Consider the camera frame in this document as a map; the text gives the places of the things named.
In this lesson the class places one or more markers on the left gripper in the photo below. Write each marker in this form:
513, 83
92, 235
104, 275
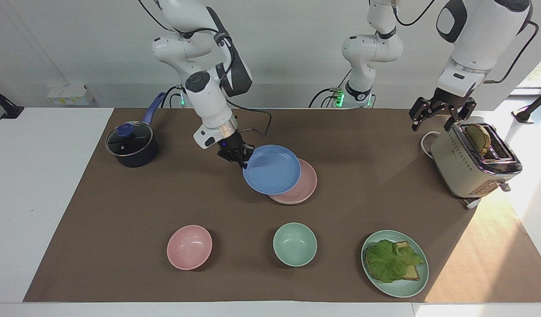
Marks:
448, 99

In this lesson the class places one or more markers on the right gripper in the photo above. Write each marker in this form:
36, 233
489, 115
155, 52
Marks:
230, 144

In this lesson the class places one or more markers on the blue plate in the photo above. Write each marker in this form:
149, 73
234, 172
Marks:
272, 171

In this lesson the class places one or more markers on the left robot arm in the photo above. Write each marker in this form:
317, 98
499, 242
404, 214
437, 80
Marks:
473, 39

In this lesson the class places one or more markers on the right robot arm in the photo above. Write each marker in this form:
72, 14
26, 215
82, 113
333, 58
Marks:
209, 103

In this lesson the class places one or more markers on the toast slice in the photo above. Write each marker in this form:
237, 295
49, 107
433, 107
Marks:
478, 137

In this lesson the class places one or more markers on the silver toaster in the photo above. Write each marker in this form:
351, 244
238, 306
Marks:
462, 169

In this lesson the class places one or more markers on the pink plate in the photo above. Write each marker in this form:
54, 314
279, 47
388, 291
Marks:
306, 185

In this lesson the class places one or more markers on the black stand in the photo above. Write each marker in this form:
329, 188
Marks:
6, 108
528, 112

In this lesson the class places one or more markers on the green bowl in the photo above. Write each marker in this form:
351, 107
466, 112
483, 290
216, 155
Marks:
294, 244

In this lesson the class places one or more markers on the pink bowl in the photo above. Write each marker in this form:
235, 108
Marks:
189, 248

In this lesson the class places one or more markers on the dark blue pot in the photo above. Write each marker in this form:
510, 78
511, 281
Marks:
138, 156

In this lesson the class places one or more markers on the glass pot lid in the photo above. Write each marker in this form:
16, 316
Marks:
129, 140

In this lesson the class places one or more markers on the green lettuce leaf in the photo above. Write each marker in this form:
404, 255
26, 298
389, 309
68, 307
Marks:
387, 259

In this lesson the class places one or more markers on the bread slice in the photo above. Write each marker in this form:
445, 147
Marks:
412, 274

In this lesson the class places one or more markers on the green plate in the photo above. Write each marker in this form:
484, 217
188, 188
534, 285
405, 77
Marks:
400, 288

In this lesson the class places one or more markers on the white wall socket box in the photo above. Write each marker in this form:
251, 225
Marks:
70, 95

